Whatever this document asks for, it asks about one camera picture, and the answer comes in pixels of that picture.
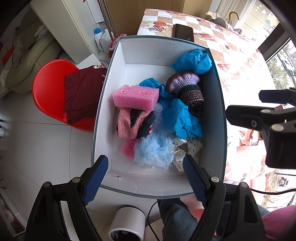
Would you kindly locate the purple black knitted hat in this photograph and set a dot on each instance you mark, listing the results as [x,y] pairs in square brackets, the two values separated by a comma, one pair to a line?
[184,85]

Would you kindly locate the white cylindrical device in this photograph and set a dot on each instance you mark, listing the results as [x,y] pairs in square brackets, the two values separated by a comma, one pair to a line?
[128,224]

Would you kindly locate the dark red cloth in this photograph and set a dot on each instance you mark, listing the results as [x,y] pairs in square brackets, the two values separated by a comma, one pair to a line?
[82,92]

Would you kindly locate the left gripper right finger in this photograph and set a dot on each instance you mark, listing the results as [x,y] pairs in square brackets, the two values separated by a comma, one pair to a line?
[196,178]

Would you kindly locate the white polka dot cloth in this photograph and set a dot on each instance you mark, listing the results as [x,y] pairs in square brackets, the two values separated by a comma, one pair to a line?
[183,147]

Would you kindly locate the brown cardboard panel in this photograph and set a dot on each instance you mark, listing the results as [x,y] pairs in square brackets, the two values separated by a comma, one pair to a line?
[126,16]

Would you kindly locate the blue cloth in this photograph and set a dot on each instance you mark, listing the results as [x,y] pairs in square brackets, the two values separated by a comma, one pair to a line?
[175,116]
[195,61]

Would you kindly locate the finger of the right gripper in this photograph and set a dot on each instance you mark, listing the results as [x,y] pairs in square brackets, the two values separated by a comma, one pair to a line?
[245,116]
[285,96]

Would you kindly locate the checkered patterned tablecloth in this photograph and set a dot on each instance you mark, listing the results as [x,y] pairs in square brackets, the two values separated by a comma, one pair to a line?
[243,72]

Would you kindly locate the white detergent bottle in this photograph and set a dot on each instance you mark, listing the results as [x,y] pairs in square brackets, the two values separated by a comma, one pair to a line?
[102,40]

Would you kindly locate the pink black knitted sock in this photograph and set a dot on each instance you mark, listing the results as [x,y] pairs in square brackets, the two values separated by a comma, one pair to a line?
[134,123]

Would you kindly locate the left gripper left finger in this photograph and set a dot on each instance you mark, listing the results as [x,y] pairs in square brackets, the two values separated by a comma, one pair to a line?
[92,178]

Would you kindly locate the pink foam sponge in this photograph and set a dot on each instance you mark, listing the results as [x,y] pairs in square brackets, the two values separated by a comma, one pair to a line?
[136,97]

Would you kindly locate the light blue fluffy duster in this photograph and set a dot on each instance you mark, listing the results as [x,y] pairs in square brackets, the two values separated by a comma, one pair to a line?
[156,149]

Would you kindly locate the black smartphone red case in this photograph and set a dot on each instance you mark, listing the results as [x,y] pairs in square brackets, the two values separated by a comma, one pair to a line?
[183,32]

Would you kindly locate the pile of clothes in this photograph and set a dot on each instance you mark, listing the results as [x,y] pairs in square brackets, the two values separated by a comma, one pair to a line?
[218,20]

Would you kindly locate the red plastic stool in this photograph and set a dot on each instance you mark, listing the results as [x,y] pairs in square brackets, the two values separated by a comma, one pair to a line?
[48,88]

